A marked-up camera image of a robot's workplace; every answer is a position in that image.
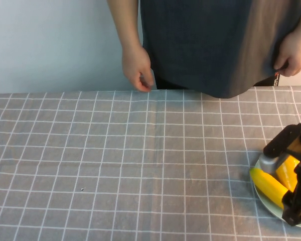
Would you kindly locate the yellow banana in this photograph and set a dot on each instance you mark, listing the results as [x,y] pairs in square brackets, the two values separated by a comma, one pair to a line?
[268,185]

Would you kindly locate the person's left hand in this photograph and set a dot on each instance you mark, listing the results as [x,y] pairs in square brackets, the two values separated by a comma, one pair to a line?
[294,55]

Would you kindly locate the person's right hand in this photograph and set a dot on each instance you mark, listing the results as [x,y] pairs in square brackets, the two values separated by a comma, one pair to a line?
[136,67]

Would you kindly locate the pale green plate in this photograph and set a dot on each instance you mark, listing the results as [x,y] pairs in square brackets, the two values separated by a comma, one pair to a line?
[268,206]

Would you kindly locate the orange-yellow mango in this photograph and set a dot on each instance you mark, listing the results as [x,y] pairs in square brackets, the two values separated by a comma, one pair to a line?
[287,173]

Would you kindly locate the black trousers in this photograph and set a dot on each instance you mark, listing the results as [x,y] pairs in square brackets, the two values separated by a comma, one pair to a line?
[266,81]

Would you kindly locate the grey white-checked tablecloth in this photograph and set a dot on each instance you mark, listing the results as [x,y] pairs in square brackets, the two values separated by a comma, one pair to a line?
[130,155]

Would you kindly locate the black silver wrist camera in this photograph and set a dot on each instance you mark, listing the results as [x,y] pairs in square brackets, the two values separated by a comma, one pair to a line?
[278,144]

